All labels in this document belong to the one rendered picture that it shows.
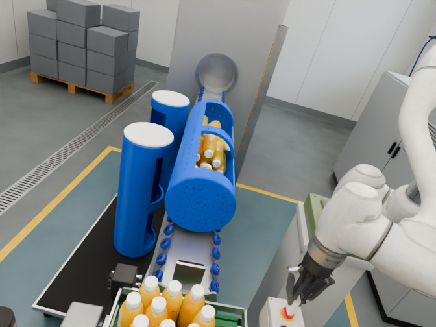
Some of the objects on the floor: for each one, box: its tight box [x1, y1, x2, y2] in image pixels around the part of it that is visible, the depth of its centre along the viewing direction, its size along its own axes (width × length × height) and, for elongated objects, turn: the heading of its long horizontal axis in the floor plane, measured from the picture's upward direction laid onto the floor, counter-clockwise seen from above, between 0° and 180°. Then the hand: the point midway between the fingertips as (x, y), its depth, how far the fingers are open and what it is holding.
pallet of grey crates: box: [27, 0, 140, 105], centre depth 434 cm, size 120×80×119 cm
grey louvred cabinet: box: [332, 70, 436, 327], centre depth 284 cm, size 54×215×145 cm, turn 150°
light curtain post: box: [234, 24, 289, 186], centre depth 242 cm, size 6×6×170 cm
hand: (292, 303), depth 85 cm, fingers closed
